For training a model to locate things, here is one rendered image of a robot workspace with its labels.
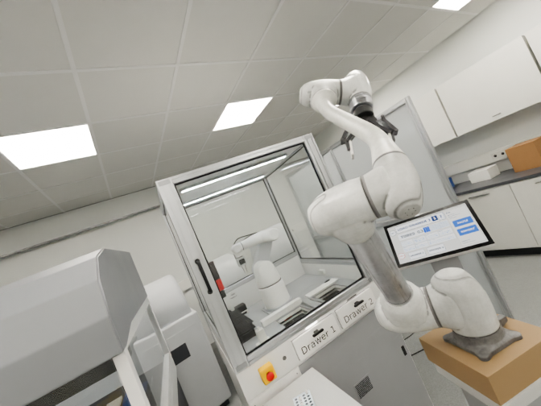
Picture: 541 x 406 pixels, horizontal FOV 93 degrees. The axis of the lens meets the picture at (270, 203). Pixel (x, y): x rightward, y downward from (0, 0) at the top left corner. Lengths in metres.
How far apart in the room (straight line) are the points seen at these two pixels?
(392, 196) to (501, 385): 0.75
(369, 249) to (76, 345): 1.04
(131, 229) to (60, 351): 3.44
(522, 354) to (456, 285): 0.27
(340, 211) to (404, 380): 1.53
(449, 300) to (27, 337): 1.46
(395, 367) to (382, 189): 1.48
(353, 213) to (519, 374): 0.79
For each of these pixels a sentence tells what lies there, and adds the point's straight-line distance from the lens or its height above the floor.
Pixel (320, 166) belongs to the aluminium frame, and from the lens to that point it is 1.75.
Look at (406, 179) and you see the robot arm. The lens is 0.74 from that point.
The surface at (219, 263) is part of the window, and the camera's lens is 1.43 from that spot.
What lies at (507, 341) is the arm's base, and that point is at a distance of 1.31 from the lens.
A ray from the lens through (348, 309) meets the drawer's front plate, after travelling 1.74.
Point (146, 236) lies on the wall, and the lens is 4.54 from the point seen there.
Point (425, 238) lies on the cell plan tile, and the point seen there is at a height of 1.07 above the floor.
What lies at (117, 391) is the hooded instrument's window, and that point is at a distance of 1.25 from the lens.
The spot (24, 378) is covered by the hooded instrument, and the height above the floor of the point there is 1.44.
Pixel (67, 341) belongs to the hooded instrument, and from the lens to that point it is 1.21.
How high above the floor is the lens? 1.60
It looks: 2 degrees up
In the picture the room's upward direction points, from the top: 24 degrees counter-clockwise
